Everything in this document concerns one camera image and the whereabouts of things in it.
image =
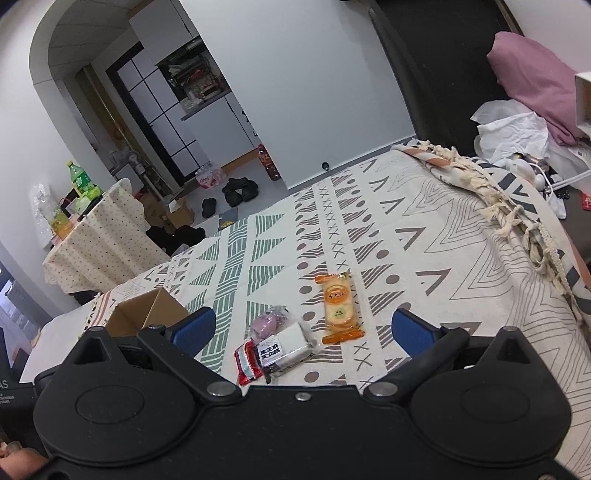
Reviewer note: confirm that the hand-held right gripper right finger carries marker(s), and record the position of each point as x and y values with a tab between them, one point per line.
412	333

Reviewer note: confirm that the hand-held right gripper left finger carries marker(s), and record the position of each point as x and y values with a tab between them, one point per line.
196	330

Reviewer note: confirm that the brown cardboard box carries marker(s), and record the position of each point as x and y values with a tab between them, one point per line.
152	309

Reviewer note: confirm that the black and white snack packet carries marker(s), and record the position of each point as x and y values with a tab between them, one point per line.
286	350

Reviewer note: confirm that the person's left hand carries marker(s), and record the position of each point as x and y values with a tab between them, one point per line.
21	464

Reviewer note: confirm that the red and white snack packet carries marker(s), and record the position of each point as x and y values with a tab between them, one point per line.
245	364

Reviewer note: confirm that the pink snack packet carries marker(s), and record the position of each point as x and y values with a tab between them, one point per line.
268	324

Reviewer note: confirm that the orange cracker packet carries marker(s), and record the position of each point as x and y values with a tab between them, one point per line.
339	309

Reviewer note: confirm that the patterned white bed blanket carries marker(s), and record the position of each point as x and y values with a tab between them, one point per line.
392	258

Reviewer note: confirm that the white bed sheet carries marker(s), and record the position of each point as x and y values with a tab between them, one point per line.
55	337

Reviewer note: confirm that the black clothes pile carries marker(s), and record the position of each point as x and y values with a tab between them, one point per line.
178	237

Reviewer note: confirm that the open cardboard box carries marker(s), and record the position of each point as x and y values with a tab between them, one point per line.
173	212

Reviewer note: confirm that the black slipper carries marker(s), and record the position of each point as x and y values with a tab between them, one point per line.
209	207

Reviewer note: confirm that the table with dotted tablecloth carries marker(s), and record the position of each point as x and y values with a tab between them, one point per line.
106	244

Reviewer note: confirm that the pair of black shoes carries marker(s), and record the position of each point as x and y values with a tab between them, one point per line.
240	190

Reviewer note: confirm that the pink pack of bottles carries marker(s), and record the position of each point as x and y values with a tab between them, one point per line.
210	177

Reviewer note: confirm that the green tissue box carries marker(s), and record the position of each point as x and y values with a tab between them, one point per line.
87	201

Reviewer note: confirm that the fringed striped throw blanket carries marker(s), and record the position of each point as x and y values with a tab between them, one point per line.
508	194

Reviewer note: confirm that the yellow drink bottle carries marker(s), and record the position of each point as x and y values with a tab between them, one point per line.
62	224

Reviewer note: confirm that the white standing fan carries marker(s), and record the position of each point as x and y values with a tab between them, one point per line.
131	166

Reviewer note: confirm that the red patterned package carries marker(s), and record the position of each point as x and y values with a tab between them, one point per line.
268	164

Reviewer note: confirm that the green soda bottle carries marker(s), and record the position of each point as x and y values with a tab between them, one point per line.
81	181

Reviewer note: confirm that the clear plastic bag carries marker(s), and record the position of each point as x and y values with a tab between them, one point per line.
44	201

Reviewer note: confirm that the small red packet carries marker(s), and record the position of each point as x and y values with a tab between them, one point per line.
586	200

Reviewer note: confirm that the white plastic bag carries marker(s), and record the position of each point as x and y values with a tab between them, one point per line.
512	134

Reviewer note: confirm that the black framed glass door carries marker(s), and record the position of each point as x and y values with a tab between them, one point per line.
152	110

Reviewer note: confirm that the cluttered white shelf cabinet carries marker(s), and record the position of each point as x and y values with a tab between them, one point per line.
194	76

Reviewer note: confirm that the black headboard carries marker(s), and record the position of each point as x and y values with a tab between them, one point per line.
434	74

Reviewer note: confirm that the pink pillow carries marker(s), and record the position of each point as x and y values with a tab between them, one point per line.
535	78

